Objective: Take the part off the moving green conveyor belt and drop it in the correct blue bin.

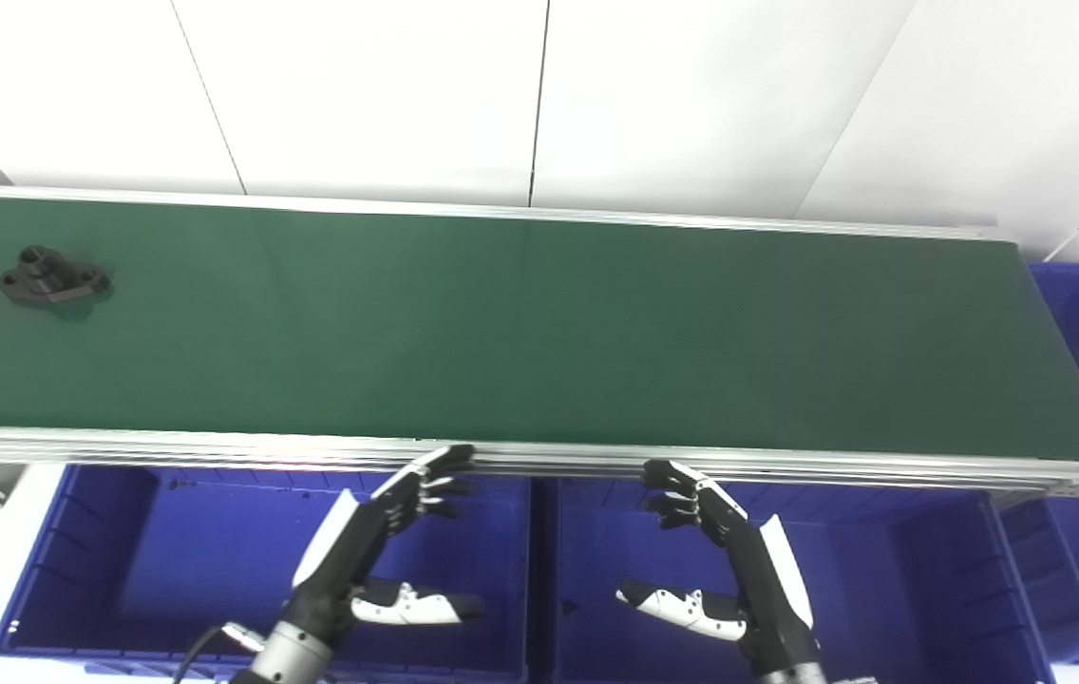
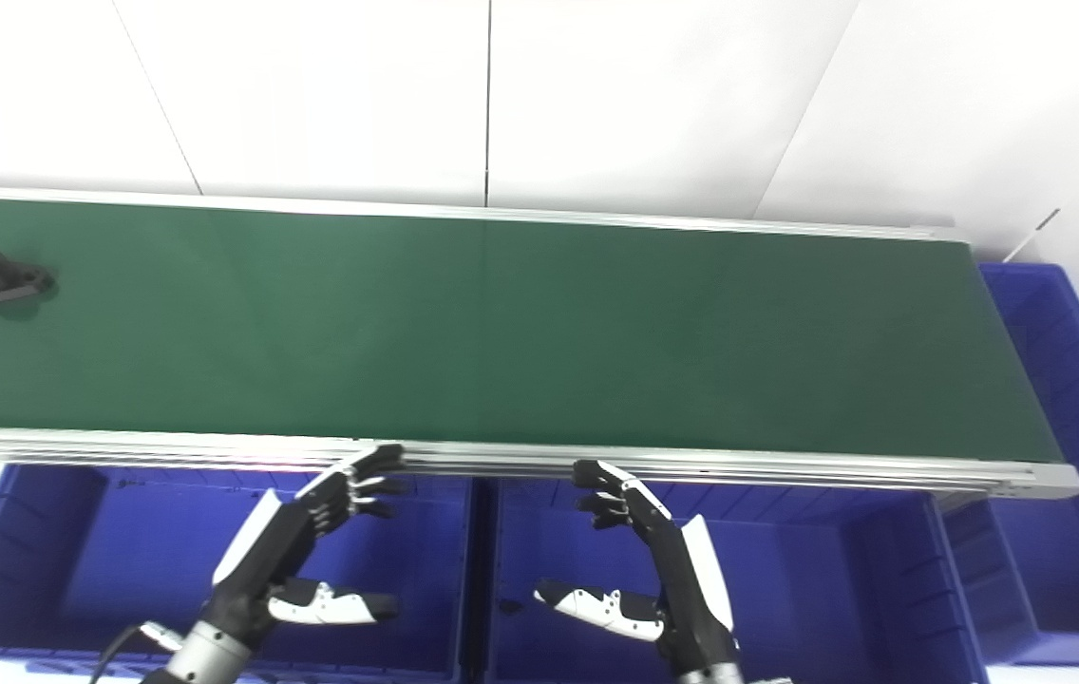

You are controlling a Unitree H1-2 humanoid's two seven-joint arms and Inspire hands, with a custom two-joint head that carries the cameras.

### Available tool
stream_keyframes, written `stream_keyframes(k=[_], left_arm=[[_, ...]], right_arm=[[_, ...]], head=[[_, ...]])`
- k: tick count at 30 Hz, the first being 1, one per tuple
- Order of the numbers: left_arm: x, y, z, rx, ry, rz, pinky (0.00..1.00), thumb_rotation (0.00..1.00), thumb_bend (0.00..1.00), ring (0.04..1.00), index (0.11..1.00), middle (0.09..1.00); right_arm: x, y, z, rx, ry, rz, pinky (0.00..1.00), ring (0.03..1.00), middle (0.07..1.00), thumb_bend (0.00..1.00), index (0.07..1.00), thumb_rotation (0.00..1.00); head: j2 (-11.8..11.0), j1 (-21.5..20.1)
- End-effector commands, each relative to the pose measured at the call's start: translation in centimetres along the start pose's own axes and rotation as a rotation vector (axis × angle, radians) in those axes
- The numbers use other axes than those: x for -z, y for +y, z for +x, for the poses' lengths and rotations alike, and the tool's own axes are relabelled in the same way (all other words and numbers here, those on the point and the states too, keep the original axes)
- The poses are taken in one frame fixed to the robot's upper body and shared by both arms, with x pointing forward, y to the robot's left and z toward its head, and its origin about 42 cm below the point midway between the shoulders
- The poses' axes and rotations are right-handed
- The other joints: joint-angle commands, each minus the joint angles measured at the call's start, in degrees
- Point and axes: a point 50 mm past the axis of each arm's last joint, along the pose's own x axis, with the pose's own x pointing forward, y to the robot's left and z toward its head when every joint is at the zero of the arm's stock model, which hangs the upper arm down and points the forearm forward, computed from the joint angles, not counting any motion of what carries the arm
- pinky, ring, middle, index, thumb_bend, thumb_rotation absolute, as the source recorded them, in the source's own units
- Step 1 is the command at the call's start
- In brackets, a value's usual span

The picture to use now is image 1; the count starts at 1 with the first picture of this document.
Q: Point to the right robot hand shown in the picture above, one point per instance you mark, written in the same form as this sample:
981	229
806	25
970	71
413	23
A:
767	589

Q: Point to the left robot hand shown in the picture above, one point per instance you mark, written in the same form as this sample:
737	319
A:
340	560

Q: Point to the black flanged machine part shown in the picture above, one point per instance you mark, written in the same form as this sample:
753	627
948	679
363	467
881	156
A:
44	282

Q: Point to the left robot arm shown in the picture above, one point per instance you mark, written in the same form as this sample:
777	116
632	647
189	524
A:
291	655

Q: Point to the green conveyor belt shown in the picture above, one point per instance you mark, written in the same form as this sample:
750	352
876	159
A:
539	332
786	470

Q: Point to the thin white rod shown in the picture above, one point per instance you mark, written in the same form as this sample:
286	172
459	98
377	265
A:
1071	236

